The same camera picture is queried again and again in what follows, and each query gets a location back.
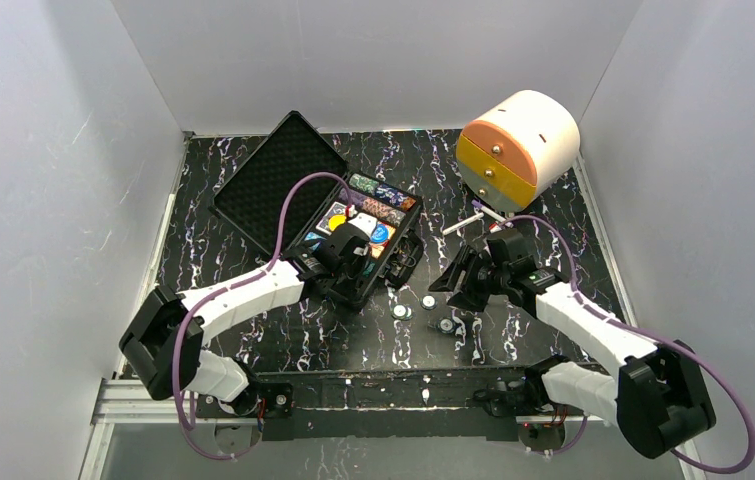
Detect round pastel drawer box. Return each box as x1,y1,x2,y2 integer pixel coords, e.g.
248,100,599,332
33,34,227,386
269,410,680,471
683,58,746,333
455,90,581,212

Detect red playing card deck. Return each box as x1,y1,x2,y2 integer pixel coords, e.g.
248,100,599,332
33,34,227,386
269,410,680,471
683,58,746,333
369,222,396,259

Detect loose chip near case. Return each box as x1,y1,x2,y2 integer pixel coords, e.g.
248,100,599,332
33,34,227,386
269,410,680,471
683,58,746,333
392,304,413,321

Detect blue dealer button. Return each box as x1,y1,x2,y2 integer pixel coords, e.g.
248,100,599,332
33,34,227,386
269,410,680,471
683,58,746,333
370,223,394,245

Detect poker chips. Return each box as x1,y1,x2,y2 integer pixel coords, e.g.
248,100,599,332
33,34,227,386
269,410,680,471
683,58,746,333
437,318,457,334
420,295,437,310

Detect yellow dealer button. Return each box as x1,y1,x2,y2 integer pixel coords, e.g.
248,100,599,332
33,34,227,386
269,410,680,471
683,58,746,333
328,214,347,232

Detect white purple marker pen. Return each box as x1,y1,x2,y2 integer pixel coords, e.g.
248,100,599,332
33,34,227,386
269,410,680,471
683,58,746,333
472,200,513,228

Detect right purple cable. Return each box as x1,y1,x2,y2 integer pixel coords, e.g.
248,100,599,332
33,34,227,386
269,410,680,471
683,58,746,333
489,214,755,476

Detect black poker set case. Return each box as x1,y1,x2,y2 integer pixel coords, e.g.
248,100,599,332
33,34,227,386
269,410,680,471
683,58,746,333
211,111,424,308

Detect purple poker chip stack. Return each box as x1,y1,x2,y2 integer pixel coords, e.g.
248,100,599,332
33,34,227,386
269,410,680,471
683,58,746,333
338,188,368,208

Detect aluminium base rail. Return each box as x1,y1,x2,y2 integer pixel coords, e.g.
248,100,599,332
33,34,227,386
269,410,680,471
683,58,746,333
78,378,710,480

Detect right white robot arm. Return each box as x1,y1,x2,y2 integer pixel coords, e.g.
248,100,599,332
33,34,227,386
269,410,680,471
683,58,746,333
428,230,716,459

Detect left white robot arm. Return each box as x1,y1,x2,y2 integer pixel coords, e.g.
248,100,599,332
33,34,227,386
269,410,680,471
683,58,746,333
119,222,371,403

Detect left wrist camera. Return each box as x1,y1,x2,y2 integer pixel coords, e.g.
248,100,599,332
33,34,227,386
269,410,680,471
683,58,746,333
347,212,378,239

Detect blue playing card deck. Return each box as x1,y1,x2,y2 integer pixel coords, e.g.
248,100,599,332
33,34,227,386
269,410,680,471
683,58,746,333
316,202,348,234

